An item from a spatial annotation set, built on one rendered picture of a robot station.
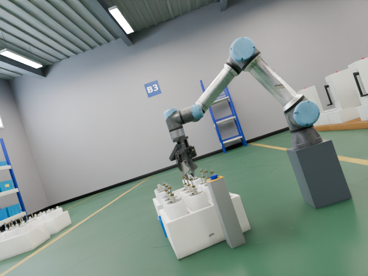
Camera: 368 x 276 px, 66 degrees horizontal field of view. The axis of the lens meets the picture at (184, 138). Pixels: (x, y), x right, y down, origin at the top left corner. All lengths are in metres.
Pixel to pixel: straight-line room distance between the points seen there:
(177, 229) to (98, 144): 7.21
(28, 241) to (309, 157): 2.75
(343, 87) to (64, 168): 7.29
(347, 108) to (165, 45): 5.28
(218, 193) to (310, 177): 0.49
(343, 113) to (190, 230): 3.64
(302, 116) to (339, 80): 3.36
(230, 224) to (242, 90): 6.86
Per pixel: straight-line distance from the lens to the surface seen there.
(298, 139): 1.57
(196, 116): 1.42
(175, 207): 1.43
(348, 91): 4.77
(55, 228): 3.86
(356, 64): 4.07
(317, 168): 1.55
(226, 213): 1.32
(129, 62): 8.48
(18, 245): 3.43
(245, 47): 1.42
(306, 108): 1.41
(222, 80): 1.55
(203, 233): 1.45
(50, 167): 9.20
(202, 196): 1.45
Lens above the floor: 0.50
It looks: 1 degrees up
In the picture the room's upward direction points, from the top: 19 degrees counter-clockwise
